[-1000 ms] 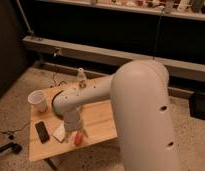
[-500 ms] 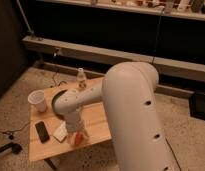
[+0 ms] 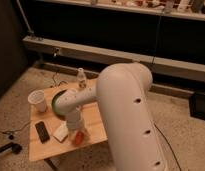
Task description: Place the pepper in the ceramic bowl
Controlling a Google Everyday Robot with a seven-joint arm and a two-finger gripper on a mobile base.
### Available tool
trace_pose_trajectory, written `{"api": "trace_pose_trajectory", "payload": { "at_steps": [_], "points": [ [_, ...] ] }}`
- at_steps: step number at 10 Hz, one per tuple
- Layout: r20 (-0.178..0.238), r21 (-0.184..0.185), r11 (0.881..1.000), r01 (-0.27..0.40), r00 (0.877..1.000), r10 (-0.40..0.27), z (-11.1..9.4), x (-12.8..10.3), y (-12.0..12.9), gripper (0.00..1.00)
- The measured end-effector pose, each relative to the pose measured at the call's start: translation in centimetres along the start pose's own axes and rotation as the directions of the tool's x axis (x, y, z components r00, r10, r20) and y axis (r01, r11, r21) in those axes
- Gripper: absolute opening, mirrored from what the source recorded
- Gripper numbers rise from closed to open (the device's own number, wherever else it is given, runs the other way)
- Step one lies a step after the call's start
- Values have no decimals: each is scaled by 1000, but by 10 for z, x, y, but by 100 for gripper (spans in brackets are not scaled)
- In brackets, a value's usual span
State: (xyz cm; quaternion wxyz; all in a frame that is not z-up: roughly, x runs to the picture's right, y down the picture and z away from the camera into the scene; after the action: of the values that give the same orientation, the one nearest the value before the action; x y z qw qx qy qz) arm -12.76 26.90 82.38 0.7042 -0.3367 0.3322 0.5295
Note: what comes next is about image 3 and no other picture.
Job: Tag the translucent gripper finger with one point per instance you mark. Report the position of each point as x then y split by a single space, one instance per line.
71 136
85 132

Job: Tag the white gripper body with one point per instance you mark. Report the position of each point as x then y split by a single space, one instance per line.
74 119

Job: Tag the red pepper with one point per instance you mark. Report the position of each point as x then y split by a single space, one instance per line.
79 138

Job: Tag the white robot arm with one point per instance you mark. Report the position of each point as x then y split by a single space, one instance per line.
120 92

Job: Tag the white sponge block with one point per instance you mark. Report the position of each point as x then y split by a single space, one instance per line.
61 132

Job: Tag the wooden table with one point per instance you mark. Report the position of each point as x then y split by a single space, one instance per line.
93 123

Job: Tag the black smartphone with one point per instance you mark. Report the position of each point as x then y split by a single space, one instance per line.
42 131

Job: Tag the clear plastic bottle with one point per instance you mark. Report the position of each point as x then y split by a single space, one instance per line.
81 78

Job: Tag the white paper cup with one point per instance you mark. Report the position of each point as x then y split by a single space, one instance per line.
37 99

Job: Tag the black object on floor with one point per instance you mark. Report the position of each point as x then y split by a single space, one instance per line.
13 147

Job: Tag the long wooden shelf beam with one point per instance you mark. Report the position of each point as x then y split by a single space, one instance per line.
169 67

